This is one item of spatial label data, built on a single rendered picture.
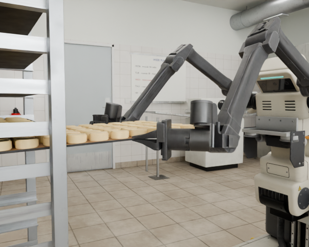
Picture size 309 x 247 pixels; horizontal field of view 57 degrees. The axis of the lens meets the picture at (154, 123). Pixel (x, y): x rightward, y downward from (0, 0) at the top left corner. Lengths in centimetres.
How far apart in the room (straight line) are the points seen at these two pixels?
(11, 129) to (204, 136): 43
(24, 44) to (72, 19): 421
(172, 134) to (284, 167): 87
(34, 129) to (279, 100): 113
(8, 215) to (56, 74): 31
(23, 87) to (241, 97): 55
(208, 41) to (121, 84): 201
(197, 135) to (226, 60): 543
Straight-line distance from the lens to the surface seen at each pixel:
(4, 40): 67
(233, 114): 79
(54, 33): 65
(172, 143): 71
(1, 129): 66
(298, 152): 140
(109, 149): 492
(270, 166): 154
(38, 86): 66
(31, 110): 108
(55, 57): 65
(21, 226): 115
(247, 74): 88
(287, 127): 143
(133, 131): 78
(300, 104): 142
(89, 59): 482
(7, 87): 66
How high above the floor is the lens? 111
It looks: 4 degrees down
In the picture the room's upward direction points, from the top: straight up
